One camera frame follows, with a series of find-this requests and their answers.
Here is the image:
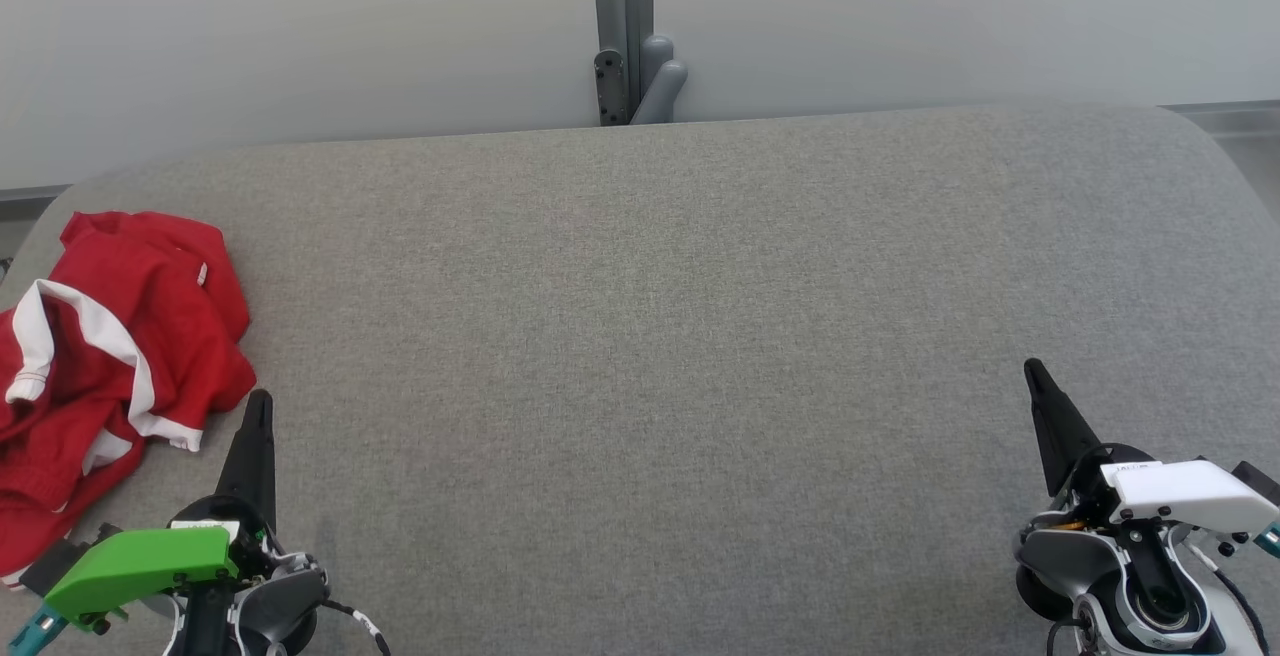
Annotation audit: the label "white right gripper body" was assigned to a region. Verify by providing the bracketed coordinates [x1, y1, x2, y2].
[1050, 444, 1280, 535]

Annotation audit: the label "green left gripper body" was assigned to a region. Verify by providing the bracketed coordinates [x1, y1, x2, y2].
[42, 494, 273, 629]

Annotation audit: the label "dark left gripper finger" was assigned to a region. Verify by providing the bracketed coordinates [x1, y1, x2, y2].
[215, 389, 278, 533]

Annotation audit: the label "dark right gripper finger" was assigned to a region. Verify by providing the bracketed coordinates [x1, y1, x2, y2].
[1024, 359, 1103, 497]

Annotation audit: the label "red white-striped shorts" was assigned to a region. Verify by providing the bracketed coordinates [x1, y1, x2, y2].
[0, 211, 258, 453]

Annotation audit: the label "grey fabric sofa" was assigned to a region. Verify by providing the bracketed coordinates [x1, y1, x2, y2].
[0, 104, 1280, 656]

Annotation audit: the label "dark grey hinge plate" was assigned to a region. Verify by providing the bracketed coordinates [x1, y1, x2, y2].
[594, 49, 627, 127]

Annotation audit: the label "teal left camera plug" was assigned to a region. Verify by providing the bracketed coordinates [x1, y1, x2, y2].
[12, 604, 71, 655]

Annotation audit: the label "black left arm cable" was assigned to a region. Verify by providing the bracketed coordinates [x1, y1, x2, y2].
[320, 596, 393, 656]

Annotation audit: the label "grey wall baseboard rail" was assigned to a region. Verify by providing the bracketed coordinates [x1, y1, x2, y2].
[0, 183, 79, 207]
[1165, 100, 1280, 139]

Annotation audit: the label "grey rounded handle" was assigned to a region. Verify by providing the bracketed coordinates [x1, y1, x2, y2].
[630, 34, 689, 125]

